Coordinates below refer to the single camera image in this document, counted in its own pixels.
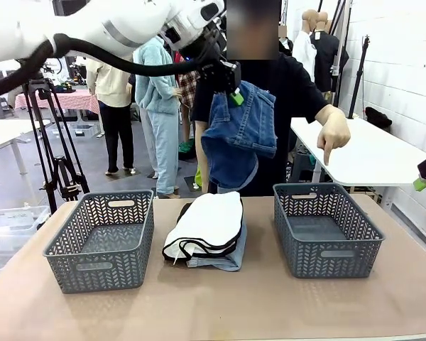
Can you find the mannequin in cream shirt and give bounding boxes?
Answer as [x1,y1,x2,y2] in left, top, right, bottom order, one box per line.
[84,56,136,178]

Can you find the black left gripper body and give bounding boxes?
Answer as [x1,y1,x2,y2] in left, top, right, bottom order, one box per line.
[197,58,242,96]

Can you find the light blue denim shorts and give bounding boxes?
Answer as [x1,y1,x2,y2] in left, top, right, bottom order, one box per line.
[185,222,249,273]

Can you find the white T-shirt black trim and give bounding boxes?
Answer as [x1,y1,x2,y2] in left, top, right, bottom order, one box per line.
[161,191,244,266]

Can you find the mannequin in black shirt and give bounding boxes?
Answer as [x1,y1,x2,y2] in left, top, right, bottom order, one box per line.
[310,11,351,104]

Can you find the mannequin in white shirt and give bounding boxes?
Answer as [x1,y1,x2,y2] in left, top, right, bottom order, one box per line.
[292,9,320,74]

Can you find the dark blue denim shorts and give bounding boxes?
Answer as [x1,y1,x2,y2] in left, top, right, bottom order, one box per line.
[200,80,278,190]

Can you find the black camera tripod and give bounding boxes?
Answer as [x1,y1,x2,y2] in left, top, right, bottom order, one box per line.
[20,69,91,215]

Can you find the black light stand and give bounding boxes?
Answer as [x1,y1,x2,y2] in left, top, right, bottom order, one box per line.
[346,34,372,120]

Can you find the grey plastic woven basket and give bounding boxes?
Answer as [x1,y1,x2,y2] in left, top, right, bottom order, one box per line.
[273,182,386,279]
[43,189,155,295]

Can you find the white table with grey legs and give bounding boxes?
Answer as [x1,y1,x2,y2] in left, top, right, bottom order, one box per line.
[0,119,53,175]

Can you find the red checked tablecloth table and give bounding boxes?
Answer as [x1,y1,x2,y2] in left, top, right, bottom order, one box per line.
[13,88,101,115]

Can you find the person's left hand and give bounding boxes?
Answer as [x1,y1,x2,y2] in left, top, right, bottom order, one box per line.
[316,107,352,167]

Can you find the white side table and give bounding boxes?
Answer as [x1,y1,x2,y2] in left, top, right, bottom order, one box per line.
[290,117,426,188]

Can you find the person in black T-shirt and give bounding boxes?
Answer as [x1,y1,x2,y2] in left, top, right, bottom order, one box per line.
[191,49,329,197]

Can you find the clear plastic storage box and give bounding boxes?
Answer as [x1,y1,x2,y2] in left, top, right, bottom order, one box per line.
[0,205,51,285]

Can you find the black bag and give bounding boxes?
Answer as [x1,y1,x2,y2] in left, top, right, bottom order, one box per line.
[364,106,393,131]

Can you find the mannequin in plaid hoodie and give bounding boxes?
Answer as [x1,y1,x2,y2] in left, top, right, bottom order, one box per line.
[177,69,200,143]

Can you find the black leaning poles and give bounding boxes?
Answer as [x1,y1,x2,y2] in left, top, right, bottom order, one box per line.
[332,0,353,107]

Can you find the mannequin in pale blue fleece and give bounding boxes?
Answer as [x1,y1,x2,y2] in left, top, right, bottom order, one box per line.
[132,35,181,199]

